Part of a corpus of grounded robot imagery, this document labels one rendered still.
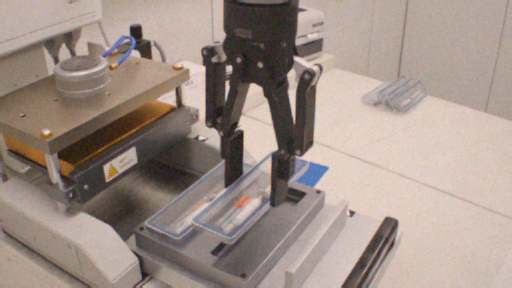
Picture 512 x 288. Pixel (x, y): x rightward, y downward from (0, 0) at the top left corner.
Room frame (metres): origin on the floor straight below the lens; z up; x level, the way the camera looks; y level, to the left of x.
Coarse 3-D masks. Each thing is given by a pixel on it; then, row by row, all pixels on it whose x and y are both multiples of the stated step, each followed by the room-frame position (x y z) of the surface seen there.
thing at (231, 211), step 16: (304, 160) 0.55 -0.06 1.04; (256, 176) 0.51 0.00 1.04; (224, 192) 0.48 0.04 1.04; (240, 192) 0.48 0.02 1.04; (256, 192) 0.48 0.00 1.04; (208, 208) 0.44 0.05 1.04; (224, 208) 0.44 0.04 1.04; (240, 208) 0.45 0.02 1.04; (256, 208) 0.45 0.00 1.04; (208, 224) 0.42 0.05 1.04; (224, 224) 0.42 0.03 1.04; (240, 224) 0.42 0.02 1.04
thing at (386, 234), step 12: (384, 228) 0.45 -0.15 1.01; (396, 228) 0.45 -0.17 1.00; (372, 240) 0.43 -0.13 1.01; (384, 240) 0.43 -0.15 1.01; (372, 252) 0.41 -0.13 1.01; (384, 252) 0.42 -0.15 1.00; (360, 264) 0.39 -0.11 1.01; (372, 264) 0.39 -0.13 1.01; (348, 276) 0.37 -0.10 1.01; (360, 276) 0.37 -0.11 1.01
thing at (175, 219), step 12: (216, 168) 0.59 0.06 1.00; (204, 180) 0.56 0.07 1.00; (216, 180) 0.56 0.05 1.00; (192, 192) 0.53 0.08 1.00; (204, 192) 0.53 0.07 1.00; (216, 192) 0.53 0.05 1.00; (180, 204) 0.50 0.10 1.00; (192, 204) 0.50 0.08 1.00; (204, 204) 0.50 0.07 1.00; (156, 216) 0.48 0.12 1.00; (168, 216) 0.48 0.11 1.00; (180, 216) 0.48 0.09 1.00; (192, 216) 0.48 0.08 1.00; (156, 228) 0.46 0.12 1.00; (168, 228) 0.46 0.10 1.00; (180, 228) 0.46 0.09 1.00
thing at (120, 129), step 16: (144, 112) 0.66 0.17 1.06; (160, 112) 0.66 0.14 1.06; (112, 128) 0.61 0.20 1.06; (128, 128) 0.61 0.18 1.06; (16, 144) 0.58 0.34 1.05; (80, 144) 0.56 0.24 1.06; (96, 144) 0.56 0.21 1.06; (112, 144) 0.57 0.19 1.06; (32, 160) 0.57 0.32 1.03; (64, 160) 0.52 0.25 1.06; (80, 160) 0.52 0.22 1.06; (64, 176) 0.53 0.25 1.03
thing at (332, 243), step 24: (336, 216) 0.47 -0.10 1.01; (360, 216) 0.52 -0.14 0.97; (312, 240) 0.43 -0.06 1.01; (336, 240) 0.47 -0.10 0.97; (360, 240) 0.47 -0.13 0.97; (144, 264) 0.44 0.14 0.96; (168, 264) 0.43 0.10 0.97; (288, 264) 0.43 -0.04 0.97; (312, 264) 0.42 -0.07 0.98; (336, 264) 0.43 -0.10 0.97; (384, 264) 0.43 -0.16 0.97
